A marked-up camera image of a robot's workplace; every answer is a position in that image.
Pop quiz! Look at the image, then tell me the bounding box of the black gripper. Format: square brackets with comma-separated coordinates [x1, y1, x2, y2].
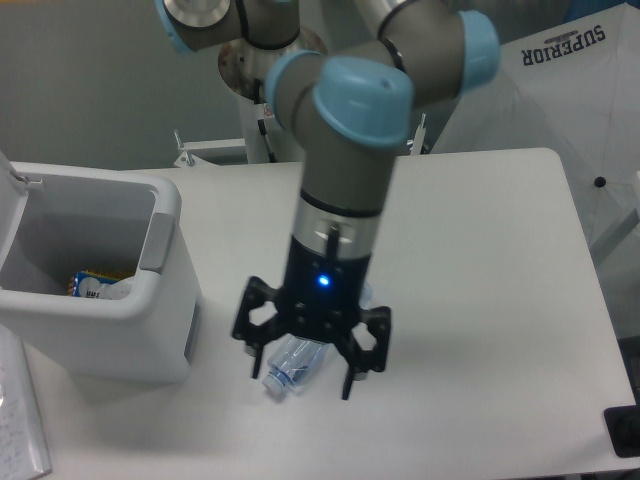
[229, 235, 393, 402]

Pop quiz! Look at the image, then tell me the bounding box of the clear crushed plastic bottle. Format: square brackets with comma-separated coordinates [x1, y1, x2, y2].
[261, 280, 376, 400]

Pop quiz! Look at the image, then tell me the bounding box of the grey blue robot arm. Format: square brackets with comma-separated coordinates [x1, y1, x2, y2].
[156, 1, 500, 386]

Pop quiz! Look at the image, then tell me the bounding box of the white open trash can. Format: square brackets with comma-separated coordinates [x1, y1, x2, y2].
[1, 160, 201, 383]

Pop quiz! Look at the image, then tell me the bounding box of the blue yellow snack wrapper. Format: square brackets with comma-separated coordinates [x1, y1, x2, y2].
[67, 270, 134, 300]

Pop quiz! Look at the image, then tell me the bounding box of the black device at edge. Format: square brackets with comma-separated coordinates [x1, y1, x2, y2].
[604, 405, 639, 458]

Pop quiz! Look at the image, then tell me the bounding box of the white superior umbrella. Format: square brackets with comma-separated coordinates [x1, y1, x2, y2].
[433, 3, 639, 243]

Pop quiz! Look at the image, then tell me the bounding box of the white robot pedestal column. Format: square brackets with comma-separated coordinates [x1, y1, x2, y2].
[236, 96, 305, 164]

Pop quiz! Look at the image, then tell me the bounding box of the white metal base bracket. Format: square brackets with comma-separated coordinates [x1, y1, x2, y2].
[173, 114, 432, 168]

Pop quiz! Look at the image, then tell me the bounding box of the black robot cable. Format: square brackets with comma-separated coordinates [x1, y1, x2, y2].
[252, 79, 278, 164]

